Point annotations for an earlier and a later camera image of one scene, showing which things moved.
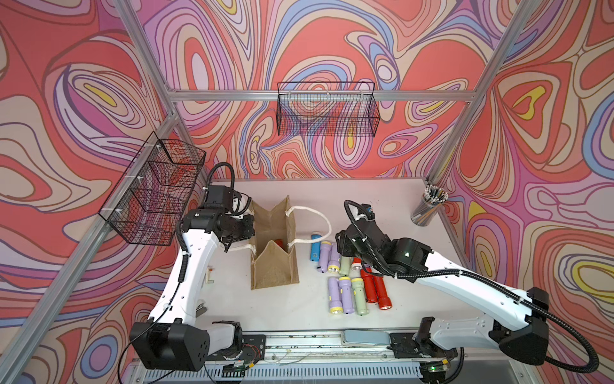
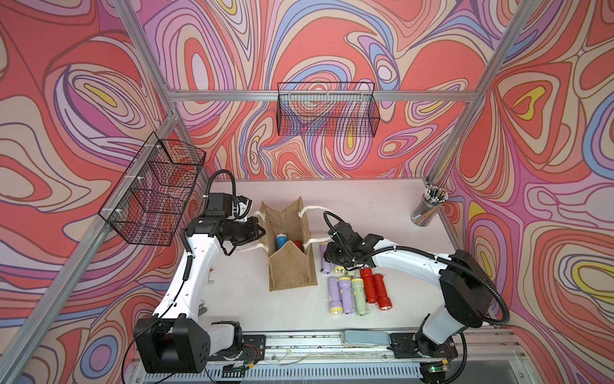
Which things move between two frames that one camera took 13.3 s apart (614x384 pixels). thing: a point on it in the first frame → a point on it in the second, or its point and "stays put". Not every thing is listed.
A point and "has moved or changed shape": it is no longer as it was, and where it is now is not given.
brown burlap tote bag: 273,261 has moved or changed shape
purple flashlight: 344,285 stays put
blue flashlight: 315,252 → 281,238
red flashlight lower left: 369,284 stays put
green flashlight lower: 360,298 stays put
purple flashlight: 334,299 stays put
